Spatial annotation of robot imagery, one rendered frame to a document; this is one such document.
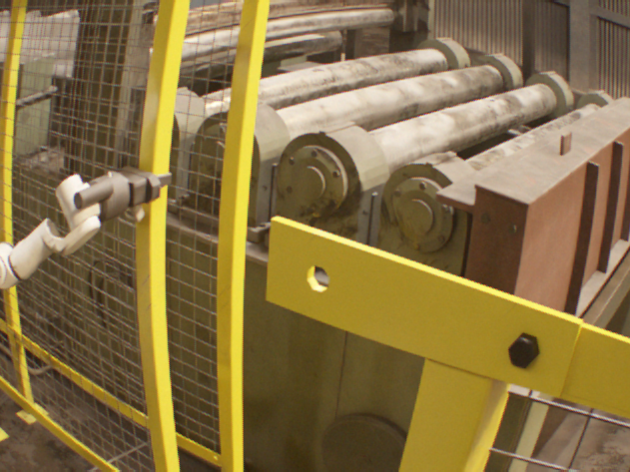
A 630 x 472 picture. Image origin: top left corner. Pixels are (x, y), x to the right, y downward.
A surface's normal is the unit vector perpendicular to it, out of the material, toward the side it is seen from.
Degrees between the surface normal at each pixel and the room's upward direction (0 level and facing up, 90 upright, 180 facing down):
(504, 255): 90
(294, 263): 90
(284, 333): 90
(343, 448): 89
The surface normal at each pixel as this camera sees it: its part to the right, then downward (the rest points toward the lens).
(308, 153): -0.60, 0.00
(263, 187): 0.82, 0.28
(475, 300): -0.57, 0.28
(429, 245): -0.44, 0.52
